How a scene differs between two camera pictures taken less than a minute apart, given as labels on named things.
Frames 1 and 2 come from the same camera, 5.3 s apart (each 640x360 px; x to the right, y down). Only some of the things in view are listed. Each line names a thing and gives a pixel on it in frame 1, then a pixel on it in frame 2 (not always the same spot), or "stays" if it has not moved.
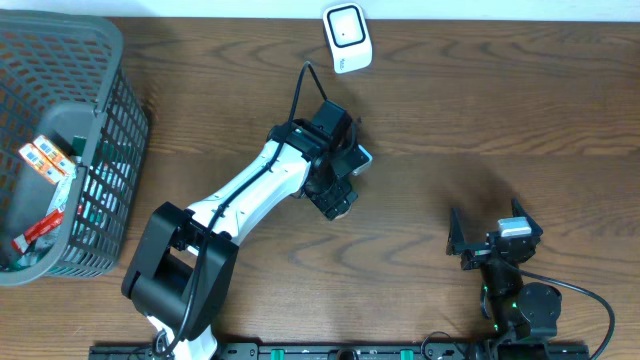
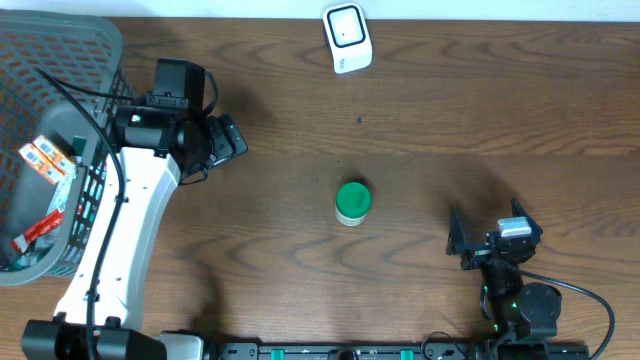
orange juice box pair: [47, 160] stays
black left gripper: [342, 197] → [230, 140]
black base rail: [405, 351] stays
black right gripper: [477, 253] stays
